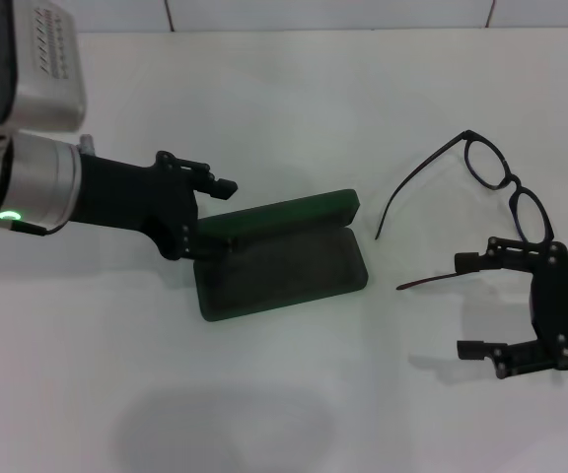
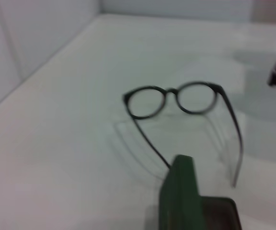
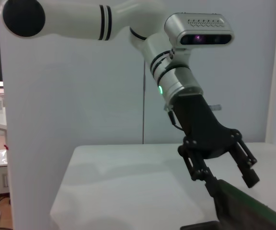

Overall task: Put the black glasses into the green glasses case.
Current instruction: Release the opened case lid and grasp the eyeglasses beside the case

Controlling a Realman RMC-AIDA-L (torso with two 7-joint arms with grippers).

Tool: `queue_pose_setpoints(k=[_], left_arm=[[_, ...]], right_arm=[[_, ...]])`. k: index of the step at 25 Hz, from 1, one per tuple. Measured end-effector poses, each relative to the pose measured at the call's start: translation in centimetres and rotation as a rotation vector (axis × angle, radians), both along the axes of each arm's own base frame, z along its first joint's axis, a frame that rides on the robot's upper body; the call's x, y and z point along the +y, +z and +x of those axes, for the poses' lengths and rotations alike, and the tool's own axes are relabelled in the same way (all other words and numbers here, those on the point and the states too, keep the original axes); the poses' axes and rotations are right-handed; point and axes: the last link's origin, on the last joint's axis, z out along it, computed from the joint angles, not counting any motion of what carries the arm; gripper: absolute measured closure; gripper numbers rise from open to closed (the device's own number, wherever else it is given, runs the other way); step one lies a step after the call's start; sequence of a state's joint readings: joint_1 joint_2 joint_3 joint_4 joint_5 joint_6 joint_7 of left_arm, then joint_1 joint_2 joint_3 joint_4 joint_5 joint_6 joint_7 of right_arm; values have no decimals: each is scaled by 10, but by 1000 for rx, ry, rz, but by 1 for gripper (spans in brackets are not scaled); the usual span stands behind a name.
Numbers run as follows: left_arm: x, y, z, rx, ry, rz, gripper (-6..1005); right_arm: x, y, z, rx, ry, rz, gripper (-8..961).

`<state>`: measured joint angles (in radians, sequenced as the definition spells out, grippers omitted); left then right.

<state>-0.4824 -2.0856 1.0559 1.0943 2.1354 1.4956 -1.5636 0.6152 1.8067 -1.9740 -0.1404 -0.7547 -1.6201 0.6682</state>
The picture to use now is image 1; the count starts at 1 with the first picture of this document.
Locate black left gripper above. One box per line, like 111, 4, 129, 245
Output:
66, 151, 241, 262

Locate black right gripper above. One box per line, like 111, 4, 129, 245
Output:
455, 236, 568, 380

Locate green glasses case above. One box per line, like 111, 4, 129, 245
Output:
192, 188, 369, 324

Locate black glasses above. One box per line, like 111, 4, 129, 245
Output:
375, 129, 555, 292

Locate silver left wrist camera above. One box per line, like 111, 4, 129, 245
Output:
0, 0, 89, 133

